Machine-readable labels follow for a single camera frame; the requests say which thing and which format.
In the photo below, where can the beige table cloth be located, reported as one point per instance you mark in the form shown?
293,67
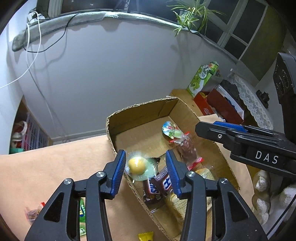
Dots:
31,177

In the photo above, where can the yellow ball jelly cup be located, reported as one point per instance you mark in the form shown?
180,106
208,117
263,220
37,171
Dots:
141,167

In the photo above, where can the yellow candy packet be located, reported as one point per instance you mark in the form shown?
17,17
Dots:
146,236

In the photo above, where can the brown pink chocolate bar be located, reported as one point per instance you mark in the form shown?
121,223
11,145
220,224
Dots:
151,193

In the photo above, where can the Snickers bar blue label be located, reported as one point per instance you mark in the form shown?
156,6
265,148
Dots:
162,181

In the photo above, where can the white storage basket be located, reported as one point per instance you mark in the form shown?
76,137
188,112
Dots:
35,137

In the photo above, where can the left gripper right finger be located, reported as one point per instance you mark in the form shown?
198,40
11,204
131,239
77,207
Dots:
232,219

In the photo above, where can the white power strip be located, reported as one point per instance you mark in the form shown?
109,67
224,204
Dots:
34,16

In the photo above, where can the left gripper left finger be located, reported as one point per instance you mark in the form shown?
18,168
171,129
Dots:
59,218

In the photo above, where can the right white gloved hand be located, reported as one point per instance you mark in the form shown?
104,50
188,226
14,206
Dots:
268,197

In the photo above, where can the white lace cloth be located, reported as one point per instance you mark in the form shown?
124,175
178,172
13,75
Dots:
247,94

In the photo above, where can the clear red nut packet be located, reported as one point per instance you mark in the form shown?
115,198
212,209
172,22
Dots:
32,214

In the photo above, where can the green gum packet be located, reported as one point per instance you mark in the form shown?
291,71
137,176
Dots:
82,218

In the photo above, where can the red cardboard box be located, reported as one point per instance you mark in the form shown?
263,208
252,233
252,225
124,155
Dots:
213,101

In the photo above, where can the green juice carton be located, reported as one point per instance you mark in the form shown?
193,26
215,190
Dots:
202,76

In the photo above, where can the orange green jelly packet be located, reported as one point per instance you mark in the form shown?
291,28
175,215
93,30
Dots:
171,130

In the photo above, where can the potted spider plant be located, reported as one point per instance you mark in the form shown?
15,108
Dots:
193,17

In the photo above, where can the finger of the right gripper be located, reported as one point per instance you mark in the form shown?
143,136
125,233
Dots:
214,133
229,126

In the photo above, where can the brown cardboard box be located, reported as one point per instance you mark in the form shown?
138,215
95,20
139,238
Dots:
138,128

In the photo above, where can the red dried fruit packet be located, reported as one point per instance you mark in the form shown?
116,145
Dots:
187,151

